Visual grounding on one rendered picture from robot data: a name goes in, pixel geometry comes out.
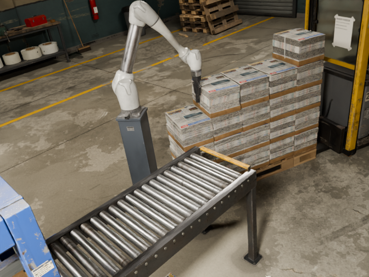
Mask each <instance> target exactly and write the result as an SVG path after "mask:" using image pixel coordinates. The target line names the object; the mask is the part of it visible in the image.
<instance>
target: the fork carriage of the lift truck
mask: <svg viewBox="0 0 369 277"><path fill-rule="evenodd" d="M344 133H345V127H344V126H342V125H340V124H338V123H336V122H333V121H331V120H329V119H327V118H325V117H323V116H321V115H320V116H319V121H318V133H317V142H319V143H324V144H326V145H328V146H329V148H330V149H331V150H333V151H335V152H337V153H338V154H339V153H340V152H342V150H343V142H344Z"/></svg>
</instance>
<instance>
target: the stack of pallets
mask: <svg viewBox="0 0 369 277"><path fill-rule="evenodd" d="M205 1H207V0H186V1H185V0H179V4H180V9H181V10H182V15H180V22H181V26H182V28H183V32H187V31H189V30H192V32H196V33H197V32H200V31H202V30H203V33H204V34H207V33H208V32H210V30H209V26H208V22H207V20H206V17H205V16H206V15H205V13H204V12H205V11H204V8H203V6H202V2H205ZM226 2H229V0H227V1H224V2H221V4H223V3H226ZM186 5H188V6H186ZM216 5H217V4H215V5H212V6H209V7H208V8H211V7H214V6H216ZM229 7H231V6H230V5H229V6H226V7H223V9H226V8H229ZM188 11H189V12H188ZM218 11H219V10H215V11H213V12H210V14H212V13H216V12H218ZM219 19H221V17H220V18H217V19H214V20H212V21H215V20H219Z"/></svg>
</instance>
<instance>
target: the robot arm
mask: <svg viewBox="0 0 369 277"><path fill-rule="evenodd" d="M129 22H130V27H129V30H128V35H127V40H126V44H125V49H124V55H123V58H122V62H121V68H120V70H118V71H117V72H116V74H115V77H114V79H113V82H112V88H113V91H114V93H115V94H116V96H117V98H118V101H119V104H120V107H121V113H120V114H119V115H118V118H125V119H128V118H139V117H140V115H141V113H142V112H143V110H144V109H145V106H140V102H139V94H138V89H137V86H136V84H135V83H134V79H135V76H134V74H133V67H134V64H135V59H136V54H137V50H138V45H139V41H140V38H141V33H142V28H143V27H144V26H145V24H147V25H149V26H150V27H151V28H153V29H154V30H156V31H157V32H159V33H160V34H162V35H163V36H164V37H165V38H166V39H167V40H168V41H169V42H170V43H171V45H172V46H173V47H174V48H175V49H176V51H178V53H179V55H178V56H179V57H180V58H181V60H182V61H183V62H185V63H186V64H188V65H189V66H190V68H191V76H192V80H193V81H194V82H192V83H193V88H194V93H195V98H196V103H198V102H200V97H199V95H200V94H201V87H202V86H201V85H200V80H201V75H202V56H201V53H200V50H198V49H192V50H190V49H189V48H187V47H182V46H181V45H180V44H179V43H178V41H177V40H176V39H175V37H174V35H173V34H172V33H171V32H170V30H169V29H168V28H167V27H166V26H165V24H164V23H163V21H162V20H161V18H160V17H159V16H158V15H157V13H156V12H155V11H154V10H153V9H152V8H151V6H150V5H149V4H147V3H146V2H144V1H140V0H139V1H134V2H133V3H132V4H131V5H130V11H129Z"/></svg>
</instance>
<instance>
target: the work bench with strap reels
mask: <svg viewBox="0 0 369 277"><path fill-rule="evenodd" d="M24 21H25V24H26V25H22V26H18V27H14V28H23V29H22V30H19V31H14V30H16V29H14V30H9V31H7V33H8V34H7V36H8V38H9V39H11V38H15V37H19V36H24V35H27V34H31V33H34V32H38V31H42V30H47V32H48V36H49V39H50V42H46V43H42V44H40V45H38V46H35V47H29V48H25V49H22V50H21V54H22V57H20V56H19V53H18V52H10V53H6V54H4V55H2V57H3V60H4V62H3V63H2V61H1V58H0V74H1V73H4V72H7V71H10V70H13V69H17V68H20V67H23V66H26V65H29V64H32V63H36V62H39V61H42V60H45V59H48V58H52V57H55V59H58V55H61V54H65V56H66V60H67V62H71V61H70V59H69V56H68V52H67V49H66V45H65V42H64V38H63V34H62V31H61V28H60V25H59V24H61V23H60V21H55V22H53V23H51V22H50V20H47V19H46V16H45V15H37V16H36V15H34V16H33V17H31V18H27V19H25V20H24ZM53 27H57V28H58V32H59V35H60V39H61V42H62V45H63V49H59V48H58V45H57V42H53V39H52V36H51V32H50V30H49V29H50V28H53ZM11 29H13V28H11ZM7 36H6V35H5V36H0V41H4V40H8V38H7Z"/></svg>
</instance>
